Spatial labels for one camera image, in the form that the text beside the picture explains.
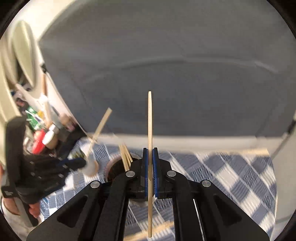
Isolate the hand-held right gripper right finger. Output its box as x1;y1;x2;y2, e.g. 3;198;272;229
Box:
152;148;270;241

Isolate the glass candle jar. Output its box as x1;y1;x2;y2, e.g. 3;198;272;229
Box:
59;113;74;130

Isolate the round wall mirror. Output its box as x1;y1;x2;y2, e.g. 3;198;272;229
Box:
9;20;41;90

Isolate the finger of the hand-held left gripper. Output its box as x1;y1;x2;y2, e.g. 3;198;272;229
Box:
59;162;87;171
57;157;82;164

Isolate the black side table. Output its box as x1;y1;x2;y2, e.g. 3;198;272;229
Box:
23;125;88;160

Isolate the green bottle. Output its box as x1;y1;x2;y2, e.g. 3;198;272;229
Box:
25;107;43;130

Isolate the red bowl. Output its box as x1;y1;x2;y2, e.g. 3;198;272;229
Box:
32;130;45;154

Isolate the brown paper cup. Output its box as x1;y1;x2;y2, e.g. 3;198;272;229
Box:
43;130;58;149

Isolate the person's left hand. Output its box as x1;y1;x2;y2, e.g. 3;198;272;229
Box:
1;197;44;220

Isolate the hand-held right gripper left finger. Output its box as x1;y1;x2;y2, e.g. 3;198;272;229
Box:
26;148;149;241

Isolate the succulent in white pot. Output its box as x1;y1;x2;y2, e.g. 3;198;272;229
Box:
74;148;100;176

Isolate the blue patterned tablecloth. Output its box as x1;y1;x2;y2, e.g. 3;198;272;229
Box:
39;139;278;241

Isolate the long wooden chopstick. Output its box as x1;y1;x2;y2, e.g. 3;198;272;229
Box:
87;108;113;163
121;144;131;171
118;144;129;172
124;144;134;164
147;91;153;238

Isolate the black cylindrical utensil holder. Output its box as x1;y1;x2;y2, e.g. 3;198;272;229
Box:
105;156;142;186

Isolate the wooden handled brush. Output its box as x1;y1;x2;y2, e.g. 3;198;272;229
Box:
43;95;53;127

